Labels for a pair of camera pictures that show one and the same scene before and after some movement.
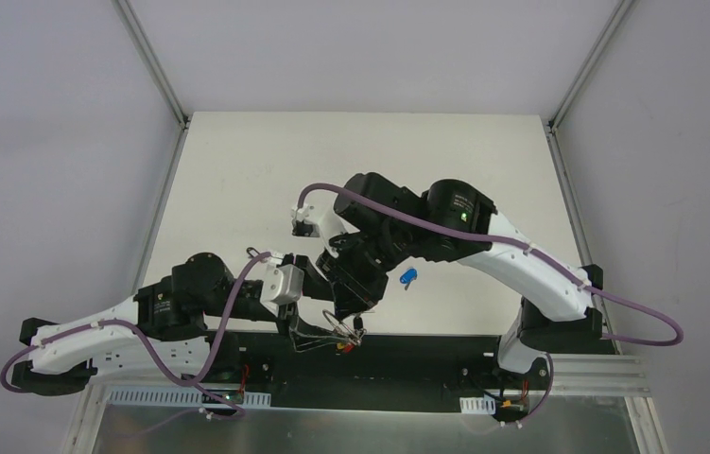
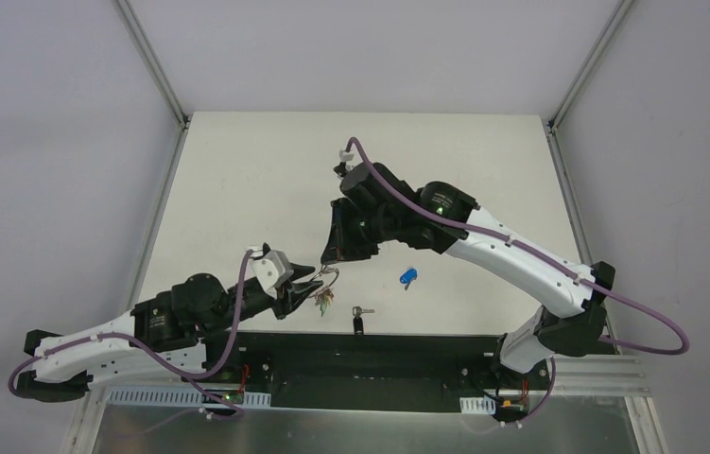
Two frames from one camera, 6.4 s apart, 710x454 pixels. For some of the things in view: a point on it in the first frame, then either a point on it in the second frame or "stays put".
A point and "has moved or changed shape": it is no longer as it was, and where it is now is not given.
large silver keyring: x=357 y=342 has moved or changed shape
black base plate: x=388 y=373 stays put
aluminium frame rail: x=598 y=375 stays put
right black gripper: x=355 y=275 to x=342 y=227
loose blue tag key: x=408 y=276 stays put
